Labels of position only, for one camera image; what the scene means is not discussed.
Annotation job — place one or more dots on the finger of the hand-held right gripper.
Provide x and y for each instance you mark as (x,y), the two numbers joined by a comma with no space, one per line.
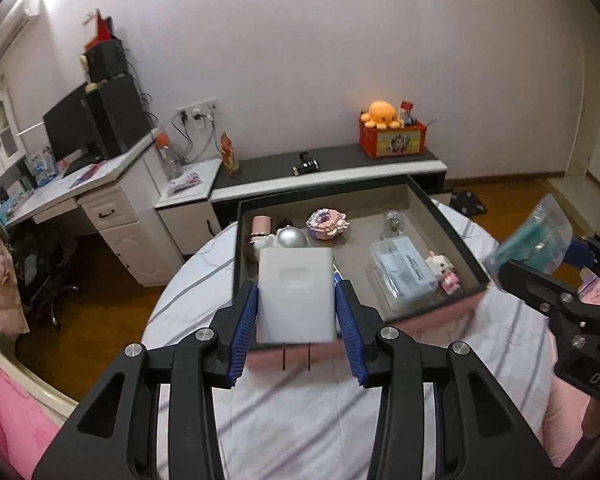
(582,252)
(529,282)

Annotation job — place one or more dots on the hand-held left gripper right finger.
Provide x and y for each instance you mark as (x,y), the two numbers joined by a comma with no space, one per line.
(351,335)

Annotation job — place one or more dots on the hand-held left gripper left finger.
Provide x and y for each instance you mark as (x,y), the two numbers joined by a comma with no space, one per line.
(241,335)

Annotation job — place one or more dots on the teal case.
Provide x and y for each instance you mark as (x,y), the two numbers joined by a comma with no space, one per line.
(529,240)

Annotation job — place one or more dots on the white charger block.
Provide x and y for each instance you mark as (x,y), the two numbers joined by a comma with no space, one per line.
(295,300)

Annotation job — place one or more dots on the clear plastic pack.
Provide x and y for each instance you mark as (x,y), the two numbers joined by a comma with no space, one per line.
(399,275)

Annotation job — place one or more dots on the pink box with black rim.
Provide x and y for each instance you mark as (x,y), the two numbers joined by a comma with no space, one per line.
(429,317)

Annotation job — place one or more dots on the white cat block figure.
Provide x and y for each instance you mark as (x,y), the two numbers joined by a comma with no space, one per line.
(442,270)

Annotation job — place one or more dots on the rose gold cylinder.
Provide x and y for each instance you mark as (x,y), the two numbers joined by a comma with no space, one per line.
(261,225)

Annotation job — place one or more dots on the pink building block toy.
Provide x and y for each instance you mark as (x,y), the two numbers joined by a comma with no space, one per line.
(325,222)

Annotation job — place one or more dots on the clear glass bottle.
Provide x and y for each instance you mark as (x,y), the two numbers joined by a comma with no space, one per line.
(392,222)

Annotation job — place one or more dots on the pale pink quilt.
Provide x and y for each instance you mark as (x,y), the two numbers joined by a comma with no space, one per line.
(564,420)

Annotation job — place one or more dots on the black floor scale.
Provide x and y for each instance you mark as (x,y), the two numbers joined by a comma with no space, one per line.
(467,202)

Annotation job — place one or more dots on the white door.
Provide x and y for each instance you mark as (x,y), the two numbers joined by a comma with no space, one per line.
(587,135)

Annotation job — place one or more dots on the white nightstand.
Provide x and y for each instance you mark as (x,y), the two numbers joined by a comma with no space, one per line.
(185,225)

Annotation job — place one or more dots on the white desk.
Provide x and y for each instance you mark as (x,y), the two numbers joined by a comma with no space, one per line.
(140,240)

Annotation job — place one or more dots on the colourful packets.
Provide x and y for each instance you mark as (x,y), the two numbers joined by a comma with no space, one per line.
(185,183)

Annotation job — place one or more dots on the black flashlight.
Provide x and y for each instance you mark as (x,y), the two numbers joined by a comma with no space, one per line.
(307,166)

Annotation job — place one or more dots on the low dark-topped cabinet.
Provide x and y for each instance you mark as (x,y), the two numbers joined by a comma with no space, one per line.
(340,160)

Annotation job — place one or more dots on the orange snack bag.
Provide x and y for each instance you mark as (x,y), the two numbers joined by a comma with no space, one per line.
(230,155)

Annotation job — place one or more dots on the bottle with orange cap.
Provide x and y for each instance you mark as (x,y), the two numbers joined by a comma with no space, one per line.
(171,160)

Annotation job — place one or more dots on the red toy box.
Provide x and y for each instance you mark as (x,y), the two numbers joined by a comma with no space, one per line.
(394,142)

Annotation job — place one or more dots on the red snack packet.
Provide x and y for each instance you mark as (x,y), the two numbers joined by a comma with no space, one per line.
(407,112)

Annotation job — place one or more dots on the black office chair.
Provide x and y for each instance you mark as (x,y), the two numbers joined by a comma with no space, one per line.
(40,270)

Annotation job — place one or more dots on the orange octopus plush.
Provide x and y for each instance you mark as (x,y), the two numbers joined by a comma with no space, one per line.
(379,112)

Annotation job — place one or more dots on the black keyboard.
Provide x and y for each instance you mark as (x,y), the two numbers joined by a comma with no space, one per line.
(82,165)

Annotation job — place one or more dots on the pink puffer jacket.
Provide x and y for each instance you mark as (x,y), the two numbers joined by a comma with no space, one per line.
(0,270)

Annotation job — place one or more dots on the fuchsia plush blanket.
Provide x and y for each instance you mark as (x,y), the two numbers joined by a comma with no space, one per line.
(5,420)

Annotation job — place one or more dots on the black computer tower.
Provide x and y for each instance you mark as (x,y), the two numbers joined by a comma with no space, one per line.
(120,115)

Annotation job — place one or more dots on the blue and white box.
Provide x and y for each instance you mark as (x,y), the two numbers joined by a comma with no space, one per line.
(42,165)

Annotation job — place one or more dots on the black monitor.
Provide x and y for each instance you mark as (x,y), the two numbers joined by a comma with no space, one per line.
(70,125)

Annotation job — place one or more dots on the black speaker box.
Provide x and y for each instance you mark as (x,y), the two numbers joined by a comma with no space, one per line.
(107,60)

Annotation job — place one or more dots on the white glass-door cabinet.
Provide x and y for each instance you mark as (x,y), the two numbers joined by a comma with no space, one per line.
(2,97)

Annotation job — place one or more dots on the white air conditioner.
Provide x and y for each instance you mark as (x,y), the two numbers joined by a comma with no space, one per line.
(10,35)

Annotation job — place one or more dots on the white wall socket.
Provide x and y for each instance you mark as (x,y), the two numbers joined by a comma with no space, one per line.
(200,109)

